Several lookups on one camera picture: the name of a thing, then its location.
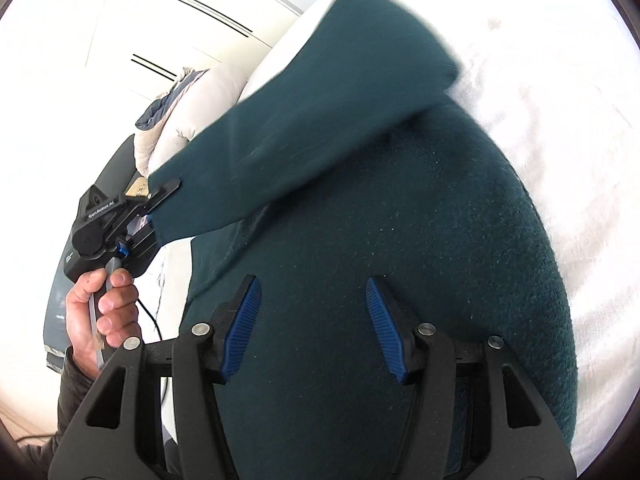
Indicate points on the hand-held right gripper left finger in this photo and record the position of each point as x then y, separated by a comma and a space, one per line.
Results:
242, 320

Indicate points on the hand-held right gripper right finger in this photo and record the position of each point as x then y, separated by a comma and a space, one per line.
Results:
387, 325

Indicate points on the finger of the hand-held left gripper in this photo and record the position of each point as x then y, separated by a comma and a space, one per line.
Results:
162, 192
145, 250

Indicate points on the dark green sweater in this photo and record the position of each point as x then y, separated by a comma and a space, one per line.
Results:
375, 185

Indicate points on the person's left forearm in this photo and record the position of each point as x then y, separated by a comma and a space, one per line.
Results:
75, 390

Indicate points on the person's left hand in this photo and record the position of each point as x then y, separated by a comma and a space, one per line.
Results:
117, 305

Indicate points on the yellow pillow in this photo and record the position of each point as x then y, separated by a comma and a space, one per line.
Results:
136, 187

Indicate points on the dark grey headboard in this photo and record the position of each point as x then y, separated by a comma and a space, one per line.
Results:
117, 170

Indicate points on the folded beige duvet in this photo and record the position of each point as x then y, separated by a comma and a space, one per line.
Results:
190, 110

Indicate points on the cream wardrobe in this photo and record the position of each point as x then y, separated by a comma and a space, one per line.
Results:
125, 20

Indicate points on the bed with white sheet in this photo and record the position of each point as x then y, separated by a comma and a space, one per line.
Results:
550, 85

